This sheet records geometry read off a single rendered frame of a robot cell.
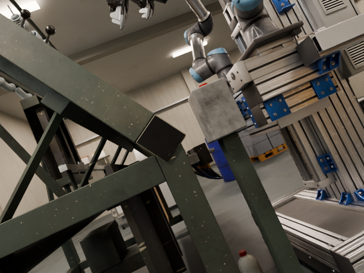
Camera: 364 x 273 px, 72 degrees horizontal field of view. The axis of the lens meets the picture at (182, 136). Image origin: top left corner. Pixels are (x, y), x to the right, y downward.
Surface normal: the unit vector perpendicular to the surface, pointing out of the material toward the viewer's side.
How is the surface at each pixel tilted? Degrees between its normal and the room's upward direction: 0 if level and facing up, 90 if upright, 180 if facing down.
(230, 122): 90
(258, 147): 90
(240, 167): 90
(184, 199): 90
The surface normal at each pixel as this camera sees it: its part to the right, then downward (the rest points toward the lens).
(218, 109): 0.09, -0.12
